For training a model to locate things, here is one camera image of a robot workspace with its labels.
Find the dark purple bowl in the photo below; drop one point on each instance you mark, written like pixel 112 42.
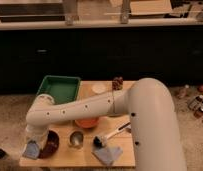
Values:
pixel 51 145

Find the grey blue sponge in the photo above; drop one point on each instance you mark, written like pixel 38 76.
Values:
pixel 31 151

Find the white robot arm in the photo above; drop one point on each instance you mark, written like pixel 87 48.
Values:
pixel 150 107

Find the orange bowl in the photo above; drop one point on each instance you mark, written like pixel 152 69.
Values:
pixel 87 123

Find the small white round lid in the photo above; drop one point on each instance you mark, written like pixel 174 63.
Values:
pixel 99 88

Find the pine cone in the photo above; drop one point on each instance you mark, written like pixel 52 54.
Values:
pixel 117 83

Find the green plastic tray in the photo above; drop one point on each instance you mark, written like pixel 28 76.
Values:
pixel 63 89

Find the small metal cup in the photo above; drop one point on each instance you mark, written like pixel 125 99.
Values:
pixel 76 139

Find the blue grey cloth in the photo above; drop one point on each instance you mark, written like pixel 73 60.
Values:
pixel 107 155

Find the black cabinet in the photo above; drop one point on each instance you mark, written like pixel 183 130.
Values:
pixel 171 54

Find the bottles on floor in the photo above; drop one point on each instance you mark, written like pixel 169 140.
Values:
pixel 196 104

